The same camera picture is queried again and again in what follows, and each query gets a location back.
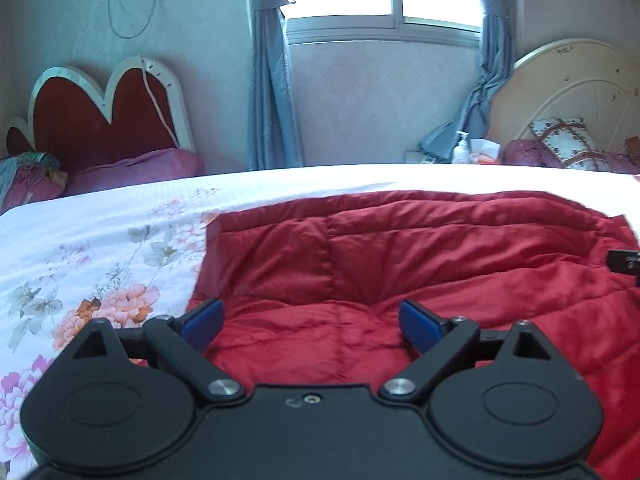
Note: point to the orange packet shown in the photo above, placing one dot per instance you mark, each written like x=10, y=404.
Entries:
x=485, y=152

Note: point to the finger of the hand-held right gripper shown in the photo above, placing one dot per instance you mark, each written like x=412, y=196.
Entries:
x=622, y=261

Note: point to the white patterned pillow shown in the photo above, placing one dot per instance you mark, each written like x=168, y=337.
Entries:
x=565, y=142

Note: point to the red heart-shaped headboard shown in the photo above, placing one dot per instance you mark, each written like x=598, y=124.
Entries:
x=75, y=125

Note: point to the red patterned pillow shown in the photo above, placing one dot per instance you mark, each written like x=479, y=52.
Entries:
x=631, y=151

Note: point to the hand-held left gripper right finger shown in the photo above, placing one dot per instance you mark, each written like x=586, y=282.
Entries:
x=417, y=325

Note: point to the white lotion bottle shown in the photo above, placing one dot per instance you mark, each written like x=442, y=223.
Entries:
x=461, y=152

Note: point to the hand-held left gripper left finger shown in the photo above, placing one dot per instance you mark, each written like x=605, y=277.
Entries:
x=202, y=327

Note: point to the blue and pink pillow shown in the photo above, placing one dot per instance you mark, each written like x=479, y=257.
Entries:
x=27, y=177

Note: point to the cream round headboard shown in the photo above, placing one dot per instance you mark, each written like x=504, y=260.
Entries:
x=575, y=85

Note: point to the bed with floral sheet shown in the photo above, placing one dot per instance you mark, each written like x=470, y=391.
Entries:
x=125, y=210

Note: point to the red puffer jacket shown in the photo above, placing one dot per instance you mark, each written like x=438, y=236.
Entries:
x=350, y=260

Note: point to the blue-grey curtain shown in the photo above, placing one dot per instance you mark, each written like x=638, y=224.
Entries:
x=492, y=60
x=272, y=85

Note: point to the purple pillow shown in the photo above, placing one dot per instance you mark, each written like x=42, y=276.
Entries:
x=135, y=172

